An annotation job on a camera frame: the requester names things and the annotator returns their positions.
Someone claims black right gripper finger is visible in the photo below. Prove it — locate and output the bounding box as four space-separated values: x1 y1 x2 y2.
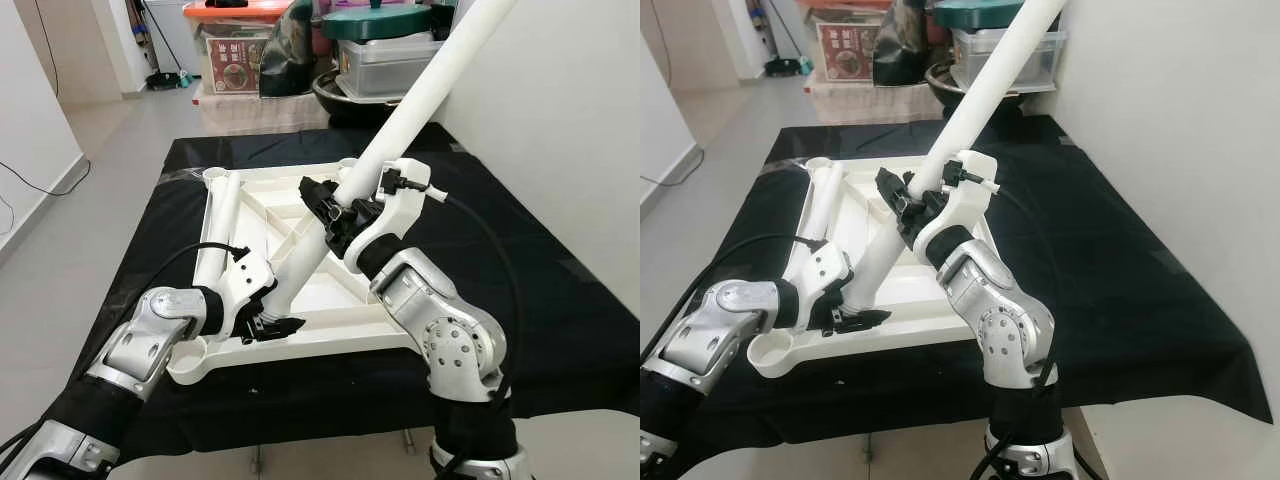
299 177 348 229
876 167 919 220

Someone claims cream plastic children table top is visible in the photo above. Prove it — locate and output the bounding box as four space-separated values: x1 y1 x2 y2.
165 155 441 388
745 155 1001 379

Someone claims beige patterned cloth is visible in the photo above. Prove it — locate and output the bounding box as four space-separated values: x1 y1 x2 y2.
805 78 946 126
195 90 331 136

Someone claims black metal wok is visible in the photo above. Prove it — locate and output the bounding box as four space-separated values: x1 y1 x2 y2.
925 60 1026 111
312 68 403 126

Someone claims black plastic bag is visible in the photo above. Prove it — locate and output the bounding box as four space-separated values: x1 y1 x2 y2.
872 0 936 86
258 0 319 98

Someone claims red printed carton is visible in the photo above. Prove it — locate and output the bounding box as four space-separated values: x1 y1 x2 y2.
815 22 881 83
205 30 264 94

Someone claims clear plastic storage box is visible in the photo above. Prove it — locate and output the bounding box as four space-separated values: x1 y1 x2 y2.
335 38 451 101
945 28 1069 93

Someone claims green head floor mop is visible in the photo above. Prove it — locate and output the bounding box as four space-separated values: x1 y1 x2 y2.
755 0 813 79
130 0 193 93

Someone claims green pot lid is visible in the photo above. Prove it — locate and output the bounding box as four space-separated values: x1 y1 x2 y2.
930 0 1041 29
322 5 436 41

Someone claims orange lid storage box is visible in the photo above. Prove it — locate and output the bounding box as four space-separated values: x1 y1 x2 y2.
183 0 299 98
795 0 893 86

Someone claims black tablecloth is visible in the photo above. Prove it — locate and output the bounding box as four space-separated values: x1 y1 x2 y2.
40 122 640 469
690 118 1273 446

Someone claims beige wooden door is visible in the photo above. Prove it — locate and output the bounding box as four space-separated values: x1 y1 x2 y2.
660 0 746 96
15 0 106 106

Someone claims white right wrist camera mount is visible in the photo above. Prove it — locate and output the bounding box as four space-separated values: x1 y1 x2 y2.
352 157 434 273
912 150 1001 259

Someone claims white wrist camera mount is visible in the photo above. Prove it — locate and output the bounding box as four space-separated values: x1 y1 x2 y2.
793 238 854 331
912 150 1001 259
213 248 278 343
352 157 434 273

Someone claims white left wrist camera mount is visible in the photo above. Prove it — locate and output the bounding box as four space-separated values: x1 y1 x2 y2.
213 248 278 343
793 238 854 331

